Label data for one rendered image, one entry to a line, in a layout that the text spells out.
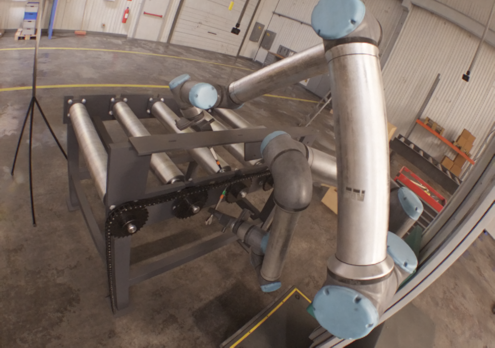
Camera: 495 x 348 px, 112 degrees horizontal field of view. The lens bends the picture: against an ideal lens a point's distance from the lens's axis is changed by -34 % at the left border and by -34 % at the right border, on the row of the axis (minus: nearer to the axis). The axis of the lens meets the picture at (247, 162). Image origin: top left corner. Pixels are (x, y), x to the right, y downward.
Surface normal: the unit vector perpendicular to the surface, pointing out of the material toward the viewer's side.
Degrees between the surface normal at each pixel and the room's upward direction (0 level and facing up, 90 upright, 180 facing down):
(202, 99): 75
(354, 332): 94
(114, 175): 90
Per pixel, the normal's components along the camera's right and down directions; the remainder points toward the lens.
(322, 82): -0.67, 0.13
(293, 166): -0.06, -0.39
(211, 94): 0.60, 0.37
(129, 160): 0.65, 0.58
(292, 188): -0.18, 0.07
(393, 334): 0.36, -0.81
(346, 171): -0.89, 0.07
